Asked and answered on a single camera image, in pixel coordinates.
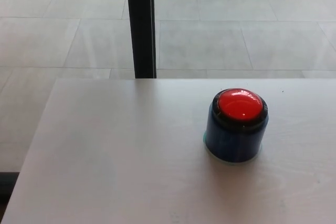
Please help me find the red button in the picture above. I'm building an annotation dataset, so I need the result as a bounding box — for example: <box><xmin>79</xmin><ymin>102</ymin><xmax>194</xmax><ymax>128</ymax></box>
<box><xmin>203</xmin><ymin>88</ymin><xmax>270</xmax><ymax>166</ymax></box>

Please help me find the black vertical post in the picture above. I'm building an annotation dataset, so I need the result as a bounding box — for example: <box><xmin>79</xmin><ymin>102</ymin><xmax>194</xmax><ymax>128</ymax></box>
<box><xmin>125</xmin><ymin>0</ymin><xmax>158</xmax><ymax>79</ymax></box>

